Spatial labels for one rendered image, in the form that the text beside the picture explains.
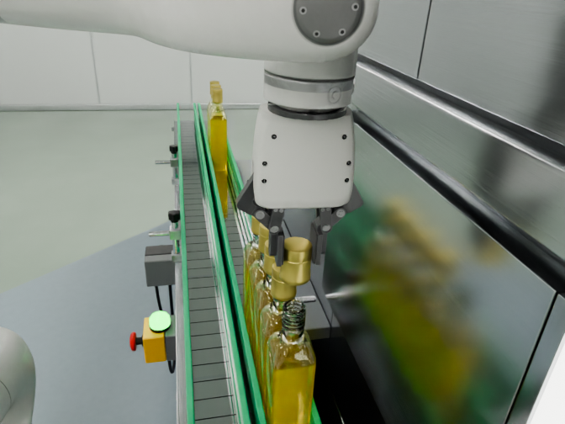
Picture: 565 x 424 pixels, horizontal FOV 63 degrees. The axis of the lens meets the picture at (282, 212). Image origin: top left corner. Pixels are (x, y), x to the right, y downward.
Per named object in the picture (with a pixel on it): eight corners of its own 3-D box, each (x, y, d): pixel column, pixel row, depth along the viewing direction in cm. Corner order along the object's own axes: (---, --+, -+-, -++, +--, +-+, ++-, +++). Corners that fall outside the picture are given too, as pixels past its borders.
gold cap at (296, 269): (313, 285, 52) (316, 251, 50) (282, 286, 51) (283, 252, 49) (307, 267, 55) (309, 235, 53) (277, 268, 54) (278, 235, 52)
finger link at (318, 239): (340, 198, 51) (335, 250, 54) (312, 198, 50) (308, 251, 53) (348, 211, 48) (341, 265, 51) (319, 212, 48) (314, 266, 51)
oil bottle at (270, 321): (297, 426, 72) (307, 318, 62) (261, 431, 71) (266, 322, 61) (290, 397, 77) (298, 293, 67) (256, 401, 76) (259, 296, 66)
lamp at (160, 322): (171, 331, 97) (170, 320, 96) (149, 334, 96) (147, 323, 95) (171, 318, 101) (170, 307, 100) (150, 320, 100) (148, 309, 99)
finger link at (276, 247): (282, 199, 50) (279, 251, 53) (252, 199, 49) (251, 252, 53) (286, 213, 47) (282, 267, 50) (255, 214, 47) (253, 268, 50)
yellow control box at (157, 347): (178, 362, 100) (176, 335, 96) (143, 366, 98) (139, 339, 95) (178, 339, 106) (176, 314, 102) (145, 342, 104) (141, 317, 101)
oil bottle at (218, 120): (227, 171, 163) (226, 90, 150) (211, 172, 162) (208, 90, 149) (225, 165, 168) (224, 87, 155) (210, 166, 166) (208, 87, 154)
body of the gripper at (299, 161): (349, 87, 48) (338, 186, 53) (250, 85, 46) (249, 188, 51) (372, 105, 41) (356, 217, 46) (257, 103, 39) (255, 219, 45)
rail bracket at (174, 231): (182, 265, 110) (180, 215, 104) (150, 267, 109) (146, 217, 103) (182, 256, 114) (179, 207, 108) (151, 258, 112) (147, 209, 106)
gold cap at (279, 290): (298, 299, 62) (301, 272, 60) (272, 302, 61) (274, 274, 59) (293, 283, 65) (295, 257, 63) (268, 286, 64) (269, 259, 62)
